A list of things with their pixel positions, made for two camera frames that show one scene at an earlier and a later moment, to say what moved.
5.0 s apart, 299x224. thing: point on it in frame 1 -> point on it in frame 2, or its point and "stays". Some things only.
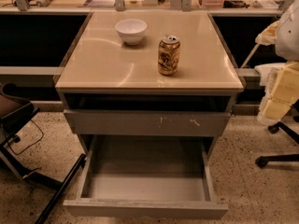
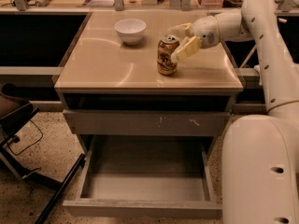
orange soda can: (168, 54) stays
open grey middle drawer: (147, 176) stays
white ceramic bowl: (131, 30) stays
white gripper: (289, 35) -> (206, 32)
